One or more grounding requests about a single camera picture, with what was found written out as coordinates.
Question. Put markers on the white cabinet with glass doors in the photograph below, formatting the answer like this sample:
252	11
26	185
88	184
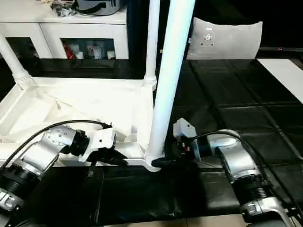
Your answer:
57	30

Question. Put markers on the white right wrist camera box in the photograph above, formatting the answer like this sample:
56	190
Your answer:
184	128

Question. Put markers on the black cabinet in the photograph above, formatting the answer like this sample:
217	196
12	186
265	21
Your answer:
161	23

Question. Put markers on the white board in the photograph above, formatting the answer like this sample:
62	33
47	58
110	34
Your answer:
286	75

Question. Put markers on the grey cushion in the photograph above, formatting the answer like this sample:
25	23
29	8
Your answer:
227	40

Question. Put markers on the white plastic table leg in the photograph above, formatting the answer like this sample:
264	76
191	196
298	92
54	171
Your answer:
151	42
13	61
168	71

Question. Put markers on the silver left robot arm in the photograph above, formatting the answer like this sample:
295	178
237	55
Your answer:
38	161

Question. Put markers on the white plastic table top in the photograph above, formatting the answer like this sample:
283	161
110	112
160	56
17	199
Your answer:
71	104

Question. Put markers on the black work mat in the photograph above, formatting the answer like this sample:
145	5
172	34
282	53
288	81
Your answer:
246	94

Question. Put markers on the dark gear on cabinet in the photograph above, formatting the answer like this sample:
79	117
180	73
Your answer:
90	5

